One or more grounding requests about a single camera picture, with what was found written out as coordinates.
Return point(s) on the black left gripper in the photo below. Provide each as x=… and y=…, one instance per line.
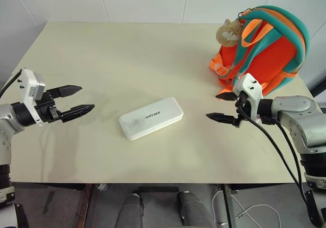
x=45, y=110

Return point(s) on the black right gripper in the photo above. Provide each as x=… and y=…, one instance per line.
x=242, y=101

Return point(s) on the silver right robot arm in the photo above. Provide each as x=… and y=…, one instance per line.
x=300, y=115

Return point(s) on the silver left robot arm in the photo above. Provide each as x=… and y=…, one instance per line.
x=6, y=117

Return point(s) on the orange and teal backpack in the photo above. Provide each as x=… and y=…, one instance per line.
x=270, y=52

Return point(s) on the white rectangular case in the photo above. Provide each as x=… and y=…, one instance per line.
x=151, y=118

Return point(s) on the black object beside table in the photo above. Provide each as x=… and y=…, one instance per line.
x=318, y=87

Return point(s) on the black metal table leg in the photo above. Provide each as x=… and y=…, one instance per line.
x=229, y=207

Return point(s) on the rusty brown table leg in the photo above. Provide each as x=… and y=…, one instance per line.
x=85, y=205

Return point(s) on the black table crossbar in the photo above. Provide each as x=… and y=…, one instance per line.
x=155, y=188

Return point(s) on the dark grey rounded shape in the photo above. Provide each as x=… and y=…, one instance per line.
x=192, y=210
x=132, y=211

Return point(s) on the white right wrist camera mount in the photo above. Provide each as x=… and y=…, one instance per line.
x=250, y=86

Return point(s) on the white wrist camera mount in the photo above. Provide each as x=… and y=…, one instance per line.
x=250, y=86
x=28, y=81

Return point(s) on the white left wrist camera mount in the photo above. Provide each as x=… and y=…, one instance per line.
x=28, y=81

